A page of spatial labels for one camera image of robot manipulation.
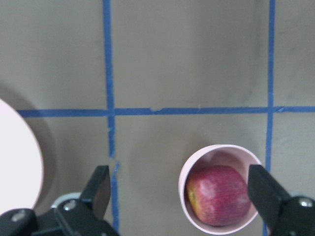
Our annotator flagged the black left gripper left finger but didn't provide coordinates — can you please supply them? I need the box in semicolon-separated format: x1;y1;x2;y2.
0;166;118;236

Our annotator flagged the pink bowl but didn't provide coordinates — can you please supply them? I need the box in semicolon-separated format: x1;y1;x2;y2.
178;144;261;236

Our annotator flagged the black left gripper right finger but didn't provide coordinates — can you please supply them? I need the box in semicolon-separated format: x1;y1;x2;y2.
248;164;315;236

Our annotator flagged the pink plate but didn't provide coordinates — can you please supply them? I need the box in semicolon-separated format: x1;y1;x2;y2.
0;100;44;214

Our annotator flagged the red apple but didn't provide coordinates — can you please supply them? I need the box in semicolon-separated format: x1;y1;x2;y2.
186;165;251;226

